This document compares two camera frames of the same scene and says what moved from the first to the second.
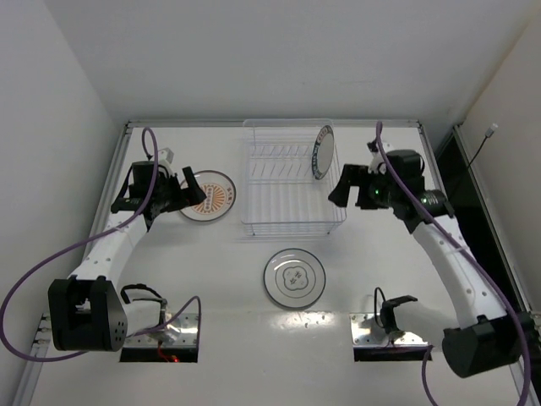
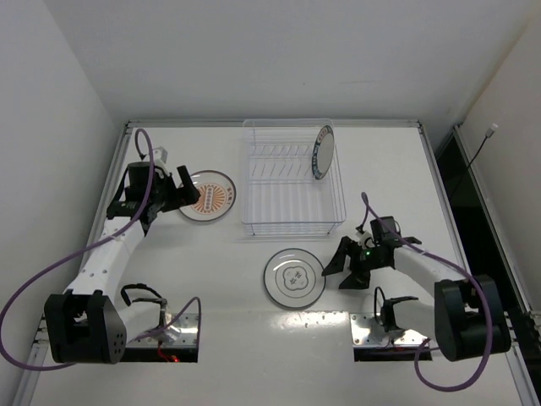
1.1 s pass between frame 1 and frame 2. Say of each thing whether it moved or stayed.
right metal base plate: stayed
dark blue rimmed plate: stayed
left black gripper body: stayed
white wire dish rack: stayed
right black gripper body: moved
